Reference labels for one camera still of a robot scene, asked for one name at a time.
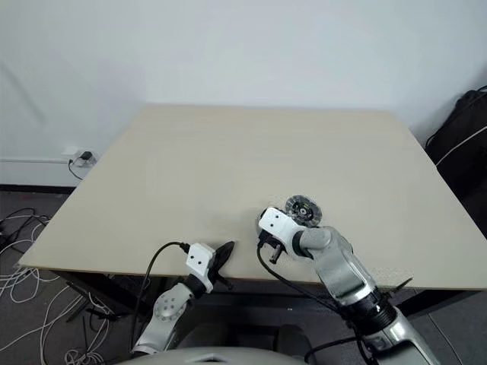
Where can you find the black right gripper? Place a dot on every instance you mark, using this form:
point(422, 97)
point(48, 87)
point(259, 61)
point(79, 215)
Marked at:
point(272, 247)

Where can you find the white wall outlet strip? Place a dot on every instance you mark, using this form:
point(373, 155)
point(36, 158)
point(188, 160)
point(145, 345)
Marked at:
point(72, 151)

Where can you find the silver robot torso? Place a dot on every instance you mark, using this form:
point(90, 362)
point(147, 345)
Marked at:
point(213, 353)

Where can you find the black bag with white trim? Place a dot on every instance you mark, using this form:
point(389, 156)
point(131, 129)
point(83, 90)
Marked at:
point(466, 148)

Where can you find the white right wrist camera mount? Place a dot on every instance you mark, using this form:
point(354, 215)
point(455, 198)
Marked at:
point(279, 226)

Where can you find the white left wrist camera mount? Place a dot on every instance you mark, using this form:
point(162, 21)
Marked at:
point(199, 260)

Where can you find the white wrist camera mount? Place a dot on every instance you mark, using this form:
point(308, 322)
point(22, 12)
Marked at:
point(279, 226)
point(199, 260)

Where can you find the black power adapter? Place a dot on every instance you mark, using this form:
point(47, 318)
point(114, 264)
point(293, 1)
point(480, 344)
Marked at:
point(85, 156)

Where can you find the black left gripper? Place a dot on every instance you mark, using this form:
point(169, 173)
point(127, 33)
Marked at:
point(218, 275)

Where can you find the black table frame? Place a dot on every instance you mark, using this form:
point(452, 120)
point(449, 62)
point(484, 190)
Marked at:
point(95, 292)

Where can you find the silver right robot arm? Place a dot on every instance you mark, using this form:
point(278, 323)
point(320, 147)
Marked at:
point(342, 266)

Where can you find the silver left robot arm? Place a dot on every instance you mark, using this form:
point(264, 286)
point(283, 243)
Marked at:
point(171, 304)

